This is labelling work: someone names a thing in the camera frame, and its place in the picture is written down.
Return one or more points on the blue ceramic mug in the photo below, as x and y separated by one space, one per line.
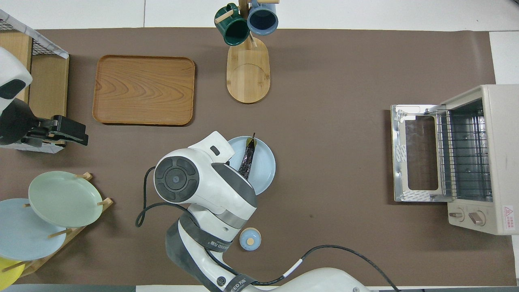
262 20

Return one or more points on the wooden mug tree stand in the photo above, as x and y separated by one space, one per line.
248 77

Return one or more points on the light blue racked plate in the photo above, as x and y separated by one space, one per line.
28 235

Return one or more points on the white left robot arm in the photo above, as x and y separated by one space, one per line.
10 77

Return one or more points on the wooden plate rack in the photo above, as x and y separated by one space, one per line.
69 239

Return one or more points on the wooden serving tray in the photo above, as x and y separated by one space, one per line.
144 90

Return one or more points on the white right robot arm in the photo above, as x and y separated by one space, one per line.
202 182

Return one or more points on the small blue lidded jar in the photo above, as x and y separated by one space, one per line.
250 239

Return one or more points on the white patterned cloth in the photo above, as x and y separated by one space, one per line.
40 148
44 40

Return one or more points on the yellow racked plate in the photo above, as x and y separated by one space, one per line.
10 275

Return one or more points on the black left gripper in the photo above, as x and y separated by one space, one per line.
16 121

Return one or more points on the dark green ceramic mug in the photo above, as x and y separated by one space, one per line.
233 30

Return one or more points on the pale green racked plate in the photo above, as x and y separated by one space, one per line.
65 198

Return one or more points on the cream toaster oven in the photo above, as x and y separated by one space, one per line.
498 142

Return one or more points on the wooden stepped shelf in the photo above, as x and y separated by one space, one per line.
48 89

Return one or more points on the brown table mat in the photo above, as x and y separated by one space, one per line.
332 162

